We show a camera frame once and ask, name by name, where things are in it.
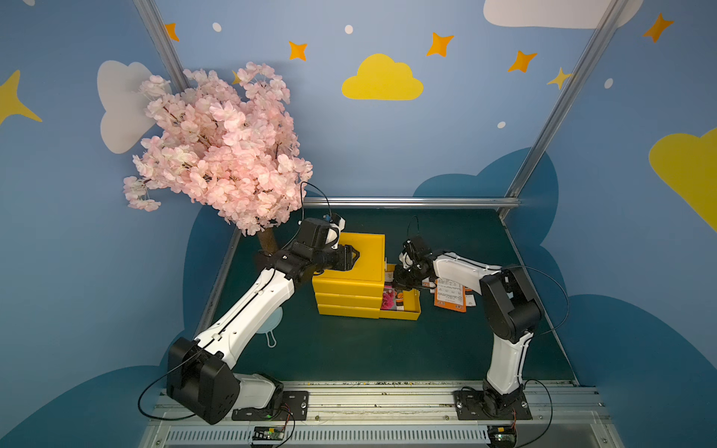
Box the left aluminium frame post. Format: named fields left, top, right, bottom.
left=133, top=0, right=189, bottom=91

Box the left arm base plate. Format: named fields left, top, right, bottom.
left=231, top=390, right=310, bottom=422

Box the pink cherry blossom tree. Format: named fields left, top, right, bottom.
left=123, top=63, right=313, bottom=255

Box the green circuit board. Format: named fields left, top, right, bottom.
left=487, top=426, right=517, bottom=448
left=251, top=427, right=286, bottom=444

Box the rear horizontal aluminium bar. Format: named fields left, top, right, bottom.
left=304, top=197, right=520, bottom=209

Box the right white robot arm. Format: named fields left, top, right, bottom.
left=393, top=236, right=544, bottom=409

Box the yellow three-drawer cabinet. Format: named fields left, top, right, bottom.
left=312, top=233, right=386, bottom=319

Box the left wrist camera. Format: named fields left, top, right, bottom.
left=326, top=217, right=345, bottom=250

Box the right aluminium frame post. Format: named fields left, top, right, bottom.
left=505, top=0, right=630, bottom=203

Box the right green circuit board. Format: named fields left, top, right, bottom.
left=487, top=426, right=517, bottom=448

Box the light blue hand brush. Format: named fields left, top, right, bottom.
left=256, top=306, right=283, bottom=348

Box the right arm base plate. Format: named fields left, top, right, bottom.
left=453, top=386, right=532, bottom=421

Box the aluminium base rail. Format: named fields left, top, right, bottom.
left=140, top=381, right=623, bottom=447

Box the aluminium frame post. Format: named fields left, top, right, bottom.
left=133, top=0, right=189, bottom=91
left=505, top=0, right=630, bottom=203

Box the yellow bottom drawer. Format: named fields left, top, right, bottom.
left=379, top=286, right=421, bottom=321

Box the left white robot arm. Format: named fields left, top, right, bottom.
left=166, top=213, right=360, bottom=425

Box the left green circuit board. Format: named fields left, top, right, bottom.
left=251, top=427, right=286, bottom=444

